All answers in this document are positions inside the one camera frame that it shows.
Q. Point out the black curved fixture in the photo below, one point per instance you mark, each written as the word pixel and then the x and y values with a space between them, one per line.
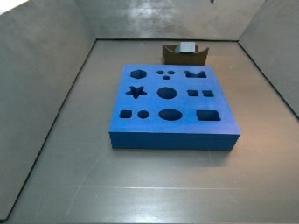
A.
pixel 189 59

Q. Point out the blue foam shape board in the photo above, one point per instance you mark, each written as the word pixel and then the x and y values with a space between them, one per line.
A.
pixel 171 107

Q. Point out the light blue rectangular block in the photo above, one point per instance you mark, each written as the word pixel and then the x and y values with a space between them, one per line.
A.
pixel 185 47

